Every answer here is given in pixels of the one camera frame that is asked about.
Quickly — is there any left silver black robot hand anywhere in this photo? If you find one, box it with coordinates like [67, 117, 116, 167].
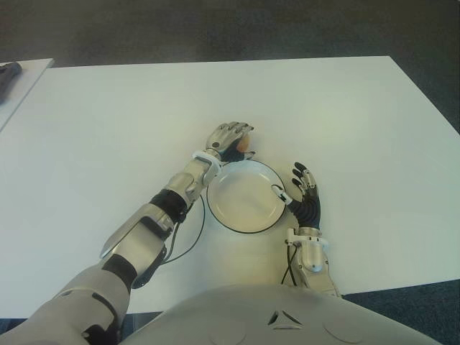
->
[204, 121, 257, 162]

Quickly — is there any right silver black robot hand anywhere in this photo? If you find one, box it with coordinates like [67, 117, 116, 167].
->
[271, 161, 322, 229]

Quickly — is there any white plate with black rim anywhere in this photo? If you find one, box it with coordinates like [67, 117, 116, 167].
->
[206, 160, 289, 235]

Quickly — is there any grey robot torso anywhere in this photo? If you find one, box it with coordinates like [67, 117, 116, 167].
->
[117, 285, 443, 345]

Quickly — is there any white side table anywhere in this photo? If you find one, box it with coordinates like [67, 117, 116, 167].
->
[0, 57, 55, 132]

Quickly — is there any dark grey object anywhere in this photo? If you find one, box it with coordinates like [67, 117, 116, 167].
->
[0, 61, 24, 106]

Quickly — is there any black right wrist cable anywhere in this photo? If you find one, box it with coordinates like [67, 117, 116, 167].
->
[280, 243, 300, 288]

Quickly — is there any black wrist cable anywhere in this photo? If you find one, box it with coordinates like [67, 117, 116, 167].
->
[157, 193, 207, 269]
[280, 243, 300, 288]

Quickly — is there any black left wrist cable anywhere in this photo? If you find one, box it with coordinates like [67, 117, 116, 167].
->
[157, 193, 207, 269]

